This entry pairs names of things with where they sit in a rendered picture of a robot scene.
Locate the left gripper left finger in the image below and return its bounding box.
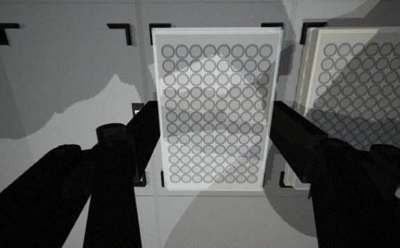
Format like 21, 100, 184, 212
0, 101, 160, 248

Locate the grey flat deck plate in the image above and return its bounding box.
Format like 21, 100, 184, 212
0, 0, 400, 248

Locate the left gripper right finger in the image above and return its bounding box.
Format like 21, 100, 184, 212
269, 101, 400, 248

